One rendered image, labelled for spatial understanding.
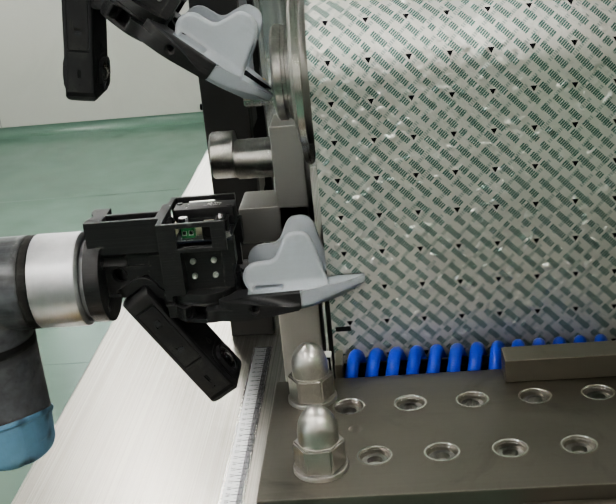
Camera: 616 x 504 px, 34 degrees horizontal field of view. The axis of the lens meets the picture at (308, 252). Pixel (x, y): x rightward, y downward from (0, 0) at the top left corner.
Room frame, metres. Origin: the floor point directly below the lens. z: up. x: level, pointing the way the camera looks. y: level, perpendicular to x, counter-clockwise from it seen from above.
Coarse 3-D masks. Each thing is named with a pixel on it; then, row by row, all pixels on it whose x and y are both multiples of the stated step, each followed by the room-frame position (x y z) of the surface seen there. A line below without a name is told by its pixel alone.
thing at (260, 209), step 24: (288, 120) 0.83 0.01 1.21; (240, 144) 0.84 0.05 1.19; (264, 144) 0.83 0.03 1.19; (288, 144) 0.82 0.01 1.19; (240, 168) 0.83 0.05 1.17; (264, 168) 0.83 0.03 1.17; (288, 168) 0.82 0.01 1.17; (264, 192) 0.86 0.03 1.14; (288, 192) 0.82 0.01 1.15; (264, 216) 0.82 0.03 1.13; (288, 216) 0.82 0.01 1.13; (312, 216) 0.84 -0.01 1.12; (264, 240) 0.82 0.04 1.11; (312, 312) 0.82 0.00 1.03; (288, 336) 0.82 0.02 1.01; (312, 336) 0.82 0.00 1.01; (288, 360) 0.83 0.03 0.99
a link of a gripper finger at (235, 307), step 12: (228, 300) 0.71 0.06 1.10; (240, 300) 0.71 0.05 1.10; (252, 300) 0.71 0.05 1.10; (264, 300) 0.71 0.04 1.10; (276, 300) 0.71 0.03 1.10; (288, 300) 0.71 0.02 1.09; (300, 300) 0.71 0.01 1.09; (204, 312) 0.72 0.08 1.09; (216, 312) 0.71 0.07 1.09; (228, 312) 0.71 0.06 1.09; (240, 312) 0.70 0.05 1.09; (252, 312) 0.71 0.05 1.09; (264, 312) 0.70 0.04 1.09; (276, 312) 0.71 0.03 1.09; (288, 312) 0.71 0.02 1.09
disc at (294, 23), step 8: (296, 0) 0.77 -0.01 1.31; (296, 8) 0.76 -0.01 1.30; (296, 16) 0.75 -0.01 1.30; (296, 24) 0.75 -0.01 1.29; (296, 32) 0.74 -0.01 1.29; (296, 40) 0.74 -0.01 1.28; (296, 48) 0.74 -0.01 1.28; (296, 56) 0.73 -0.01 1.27; (296, 64) 0.73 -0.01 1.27; (296, 72) 0.73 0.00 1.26; (296, 80) 0.73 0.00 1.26; (296, 88) 0.73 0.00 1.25; (296, 96) 0.73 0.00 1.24; (296, 104) 0.73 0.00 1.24; (304, 104) 0.75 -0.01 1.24; (304, 112) 0.74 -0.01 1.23; (304, 120) 0.74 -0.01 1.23; (304, 128) 0.74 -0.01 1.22; (304, 136) 0.74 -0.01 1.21; (304, 144) 0.75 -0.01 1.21; (312, 144) 0.79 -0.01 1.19; (304, 152) 0.76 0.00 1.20; (312, 152) 0.78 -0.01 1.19; (312, 160) 0.78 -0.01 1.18
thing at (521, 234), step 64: (576, 128) 0.72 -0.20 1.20; (320, 192) 0.74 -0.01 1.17; (384, 192) 0.74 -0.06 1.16; (448, 192) 0.73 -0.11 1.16; (512, 192) 0.73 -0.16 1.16; (576, 192) 0.72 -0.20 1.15; (384, 256) 0.74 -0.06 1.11; (448, 256) 0.73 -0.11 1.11; (512, 256) 0.73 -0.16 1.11; (576, 256) 0.72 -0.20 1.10; (384, 320) 0.74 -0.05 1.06; (448, 320) 0.73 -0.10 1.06; (512, 320) 0.73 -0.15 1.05; (576, 320) 0.72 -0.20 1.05
